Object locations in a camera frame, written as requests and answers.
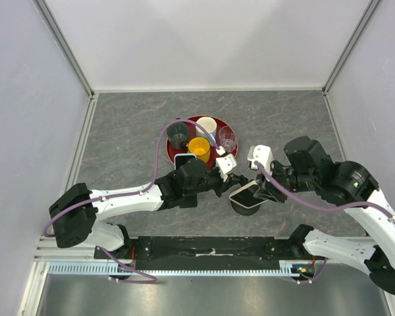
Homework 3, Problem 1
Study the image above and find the light blue mug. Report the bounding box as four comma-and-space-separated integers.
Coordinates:
196, 117, 217, 141

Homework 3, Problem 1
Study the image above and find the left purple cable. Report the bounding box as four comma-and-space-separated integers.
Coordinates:
43, 118, 226, 284

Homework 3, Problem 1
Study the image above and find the yellow mug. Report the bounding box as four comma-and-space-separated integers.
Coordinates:
187, 137, 211, 163

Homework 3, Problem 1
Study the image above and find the blue case phone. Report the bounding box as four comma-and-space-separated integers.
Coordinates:
174, 153, 196, 170

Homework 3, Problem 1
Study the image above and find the beige case phone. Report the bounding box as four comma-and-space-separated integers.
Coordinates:
229, 180, 266, 209

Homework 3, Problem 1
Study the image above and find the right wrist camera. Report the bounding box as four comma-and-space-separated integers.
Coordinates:
247, 145, 274, 173

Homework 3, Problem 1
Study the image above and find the red round tray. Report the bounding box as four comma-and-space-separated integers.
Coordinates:
166, 115, 234, 170

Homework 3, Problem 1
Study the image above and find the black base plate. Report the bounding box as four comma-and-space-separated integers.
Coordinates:
113, 236, 322, 271

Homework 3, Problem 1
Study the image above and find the clear glass cup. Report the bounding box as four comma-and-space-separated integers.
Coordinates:
219, 126, 237, 153

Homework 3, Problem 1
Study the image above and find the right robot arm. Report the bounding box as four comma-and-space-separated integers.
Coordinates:
248, 136, 395, 295

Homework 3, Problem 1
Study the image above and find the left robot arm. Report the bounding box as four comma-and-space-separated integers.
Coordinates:
49, 156, 248, 259

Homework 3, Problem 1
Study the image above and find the purple cable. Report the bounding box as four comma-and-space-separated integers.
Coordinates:
255, 161, 395, 286
43, 118, 226, 284

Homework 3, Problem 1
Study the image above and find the dark green mug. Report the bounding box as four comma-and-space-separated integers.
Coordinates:
167, 120, 189, 150

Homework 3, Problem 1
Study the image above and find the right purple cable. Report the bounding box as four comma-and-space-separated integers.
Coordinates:
255, 161, 395, 286

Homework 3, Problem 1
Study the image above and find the black round-base phone stand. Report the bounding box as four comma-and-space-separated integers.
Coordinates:
230, 201, 260, 216

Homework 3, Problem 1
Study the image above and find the black folding phone stand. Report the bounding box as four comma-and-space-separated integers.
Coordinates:
179, 194, 198, 209

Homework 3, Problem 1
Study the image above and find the slotted cable duct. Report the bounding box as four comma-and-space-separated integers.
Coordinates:
48, 262, 300, 277

